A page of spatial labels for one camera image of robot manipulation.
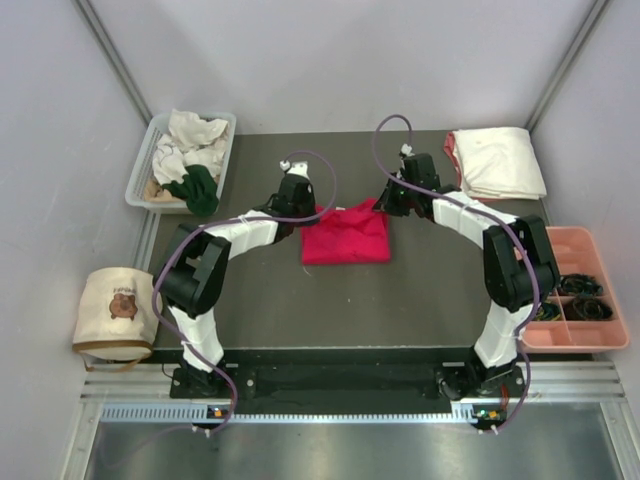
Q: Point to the tan shirt in basket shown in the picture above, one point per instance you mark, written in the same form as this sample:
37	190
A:
153	193

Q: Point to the pink divided plastic tray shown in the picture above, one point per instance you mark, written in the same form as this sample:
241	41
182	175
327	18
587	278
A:
575	252

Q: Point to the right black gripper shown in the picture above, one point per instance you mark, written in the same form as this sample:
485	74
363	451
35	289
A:
386	203

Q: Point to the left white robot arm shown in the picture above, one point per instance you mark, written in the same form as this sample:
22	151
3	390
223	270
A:
193	281

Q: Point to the red t-shirt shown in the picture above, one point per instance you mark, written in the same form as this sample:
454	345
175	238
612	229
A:
354	235

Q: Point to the dark rolled item front-left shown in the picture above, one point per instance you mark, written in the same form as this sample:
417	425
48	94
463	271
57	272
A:
548	312

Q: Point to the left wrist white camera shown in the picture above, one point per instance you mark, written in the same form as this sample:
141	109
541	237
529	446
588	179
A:
298	168

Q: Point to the cream fabric bear bag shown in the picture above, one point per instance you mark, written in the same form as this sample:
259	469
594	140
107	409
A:
116	320

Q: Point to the cream crumpled shirt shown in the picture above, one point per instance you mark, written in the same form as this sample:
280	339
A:
189	130

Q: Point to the dark rolled item front-right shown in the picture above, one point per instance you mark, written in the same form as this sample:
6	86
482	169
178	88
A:
588	309

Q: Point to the dark rolled item back-right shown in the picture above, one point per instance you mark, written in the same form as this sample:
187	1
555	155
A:
577	284

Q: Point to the grey slotted cable duct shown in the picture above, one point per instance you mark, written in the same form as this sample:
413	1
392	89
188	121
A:
213	414

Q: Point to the dark green shirt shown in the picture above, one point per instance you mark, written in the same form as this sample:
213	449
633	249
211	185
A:
197	188

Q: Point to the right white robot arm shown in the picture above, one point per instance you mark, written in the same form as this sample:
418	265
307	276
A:
520	269

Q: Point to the white plastic laundry basket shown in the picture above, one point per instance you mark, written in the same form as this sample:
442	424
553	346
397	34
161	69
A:
142	169

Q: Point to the wrist white camera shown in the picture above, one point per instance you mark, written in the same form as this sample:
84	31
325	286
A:
406	151
298	168

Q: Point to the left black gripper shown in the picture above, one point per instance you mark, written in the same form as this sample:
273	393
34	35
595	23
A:
309	198

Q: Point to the white printed crumpled shirt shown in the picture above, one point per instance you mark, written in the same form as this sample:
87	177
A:
171	159

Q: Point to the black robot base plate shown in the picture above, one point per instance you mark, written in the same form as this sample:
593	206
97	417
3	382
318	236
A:
348	380

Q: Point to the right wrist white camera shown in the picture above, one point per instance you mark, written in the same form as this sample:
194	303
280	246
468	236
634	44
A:
406	151

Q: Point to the folded pink t-shirt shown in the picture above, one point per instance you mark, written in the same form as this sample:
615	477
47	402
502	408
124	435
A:
450	150

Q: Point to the folded cream t-shirt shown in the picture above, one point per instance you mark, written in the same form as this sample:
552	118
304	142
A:
500	163

